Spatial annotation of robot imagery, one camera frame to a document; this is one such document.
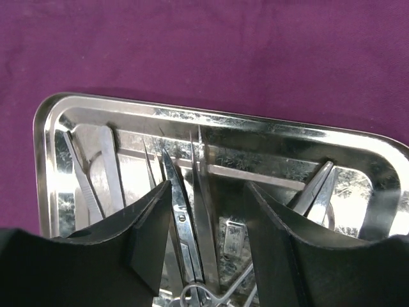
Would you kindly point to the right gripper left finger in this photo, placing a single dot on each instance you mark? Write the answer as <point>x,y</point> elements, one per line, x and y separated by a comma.
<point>117,261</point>

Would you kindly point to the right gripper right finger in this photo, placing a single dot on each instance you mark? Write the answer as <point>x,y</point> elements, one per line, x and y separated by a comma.
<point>300,263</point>

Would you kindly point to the pointed steel tweezers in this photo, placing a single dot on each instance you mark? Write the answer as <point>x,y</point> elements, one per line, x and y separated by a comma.
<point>205,220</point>
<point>151,177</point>

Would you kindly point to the steel serrated forceps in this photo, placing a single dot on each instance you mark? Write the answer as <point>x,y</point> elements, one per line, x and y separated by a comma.
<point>95,212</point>

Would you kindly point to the purple cloth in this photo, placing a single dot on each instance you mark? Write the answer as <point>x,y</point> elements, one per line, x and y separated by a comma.
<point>339,63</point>

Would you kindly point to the steel surgical scissors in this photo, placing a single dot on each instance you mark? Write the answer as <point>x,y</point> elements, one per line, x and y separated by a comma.
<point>183,219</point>

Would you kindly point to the steel needle holder clamp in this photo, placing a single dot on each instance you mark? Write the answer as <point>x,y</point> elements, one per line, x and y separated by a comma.
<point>314,201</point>

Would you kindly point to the steel instrument tray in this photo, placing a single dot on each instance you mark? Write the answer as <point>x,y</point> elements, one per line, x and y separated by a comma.
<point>370,198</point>

